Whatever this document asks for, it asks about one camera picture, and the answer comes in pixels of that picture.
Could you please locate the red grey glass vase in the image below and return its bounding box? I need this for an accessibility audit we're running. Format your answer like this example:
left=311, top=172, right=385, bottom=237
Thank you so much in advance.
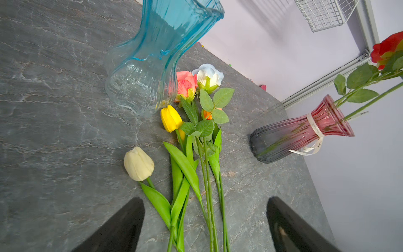
left=249, top=95, right=355, bottom=163

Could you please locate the teal glass vase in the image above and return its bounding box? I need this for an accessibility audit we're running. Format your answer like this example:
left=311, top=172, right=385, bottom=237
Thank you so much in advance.
left=105, top=1, right=225, bottom=117

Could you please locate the pink rose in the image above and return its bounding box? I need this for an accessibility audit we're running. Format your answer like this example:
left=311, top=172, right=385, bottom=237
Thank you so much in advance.
left=174, top=71, right=198, bottom=103

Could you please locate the orange tulip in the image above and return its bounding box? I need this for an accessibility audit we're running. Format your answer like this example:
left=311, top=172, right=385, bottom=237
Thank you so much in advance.
left=197, top=111, right=230, bottom=252

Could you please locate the long white wire basket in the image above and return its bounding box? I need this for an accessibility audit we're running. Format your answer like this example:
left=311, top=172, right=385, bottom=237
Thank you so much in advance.
left=295, top=0, right=360, bottom=33

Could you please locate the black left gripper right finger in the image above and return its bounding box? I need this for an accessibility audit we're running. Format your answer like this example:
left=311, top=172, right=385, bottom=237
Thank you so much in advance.
left=267, top=196, right=339, bottom=252

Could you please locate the white blue rose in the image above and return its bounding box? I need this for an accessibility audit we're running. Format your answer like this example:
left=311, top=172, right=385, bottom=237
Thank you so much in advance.
left=181, top=63, right=235, bottom=252

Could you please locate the yellow tulip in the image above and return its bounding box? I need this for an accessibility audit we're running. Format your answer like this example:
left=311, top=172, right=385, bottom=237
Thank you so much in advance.
left=160, top=104, right=204, bottom=252

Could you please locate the white tulip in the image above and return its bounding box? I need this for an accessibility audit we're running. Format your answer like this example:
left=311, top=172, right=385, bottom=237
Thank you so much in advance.
left=124, top=147, right=174, bottom=252

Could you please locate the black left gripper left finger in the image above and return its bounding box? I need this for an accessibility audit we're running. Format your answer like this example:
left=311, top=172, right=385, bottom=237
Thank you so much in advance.
left=73, top=197, right=145, bottom=252

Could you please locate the red rose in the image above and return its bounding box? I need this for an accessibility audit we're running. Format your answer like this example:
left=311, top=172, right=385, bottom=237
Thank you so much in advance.
left=334, top=31, right=403, bottom=121

